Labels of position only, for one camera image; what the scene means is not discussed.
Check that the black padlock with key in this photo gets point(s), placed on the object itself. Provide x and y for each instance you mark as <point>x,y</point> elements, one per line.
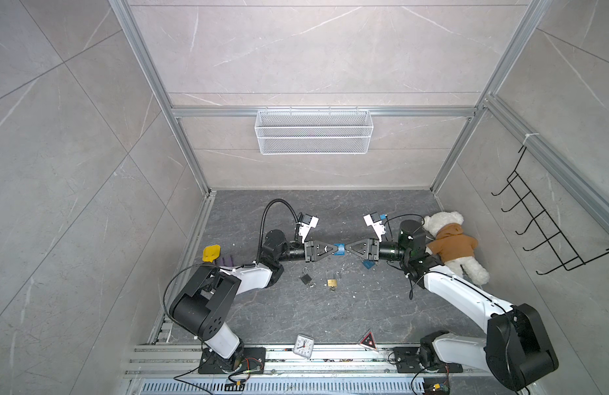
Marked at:
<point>306,278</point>

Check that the white wire mesh basket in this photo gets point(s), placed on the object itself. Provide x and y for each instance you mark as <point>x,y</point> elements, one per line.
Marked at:
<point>311,132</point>

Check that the white teddy bear brown hoodie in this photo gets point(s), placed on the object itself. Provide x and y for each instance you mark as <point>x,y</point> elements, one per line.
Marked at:
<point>455,249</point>

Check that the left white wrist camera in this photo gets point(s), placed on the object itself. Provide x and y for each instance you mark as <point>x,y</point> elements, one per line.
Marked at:
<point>305,224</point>

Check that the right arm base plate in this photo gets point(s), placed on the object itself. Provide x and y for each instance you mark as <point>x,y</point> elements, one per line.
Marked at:
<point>407,360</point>

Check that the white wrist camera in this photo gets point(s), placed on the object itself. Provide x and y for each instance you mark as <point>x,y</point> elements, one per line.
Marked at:
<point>305,224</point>
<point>375,221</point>

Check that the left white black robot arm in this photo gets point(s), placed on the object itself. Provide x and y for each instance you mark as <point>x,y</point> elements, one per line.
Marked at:
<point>202,306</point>

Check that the yellow toy shovel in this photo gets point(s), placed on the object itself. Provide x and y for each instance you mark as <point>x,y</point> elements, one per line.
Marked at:
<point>211,253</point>

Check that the black wire hook rack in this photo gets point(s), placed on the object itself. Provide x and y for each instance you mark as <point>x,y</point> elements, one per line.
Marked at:
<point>551,233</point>

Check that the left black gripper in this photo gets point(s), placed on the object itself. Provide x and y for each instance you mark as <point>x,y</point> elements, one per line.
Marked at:
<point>311,250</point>

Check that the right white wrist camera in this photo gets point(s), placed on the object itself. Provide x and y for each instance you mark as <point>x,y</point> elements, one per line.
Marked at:
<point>375,221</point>

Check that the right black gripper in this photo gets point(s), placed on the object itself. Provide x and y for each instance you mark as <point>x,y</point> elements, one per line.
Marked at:
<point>370,243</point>

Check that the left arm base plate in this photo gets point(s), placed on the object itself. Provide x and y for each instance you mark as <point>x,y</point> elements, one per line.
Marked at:
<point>244,359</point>

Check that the purple pink toy rake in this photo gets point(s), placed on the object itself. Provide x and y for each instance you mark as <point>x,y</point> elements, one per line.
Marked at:
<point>226,261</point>

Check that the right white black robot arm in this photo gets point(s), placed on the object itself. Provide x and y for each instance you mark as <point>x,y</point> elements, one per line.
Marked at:
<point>515,349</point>

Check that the red black triangle sign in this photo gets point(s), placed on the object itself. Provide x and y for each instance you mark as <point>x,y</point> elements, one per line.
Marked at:
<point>368,341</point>

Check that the white small alarm clock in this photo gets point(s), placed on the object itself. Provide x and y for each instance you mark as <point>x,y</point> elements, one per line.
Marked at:
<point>303,346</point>

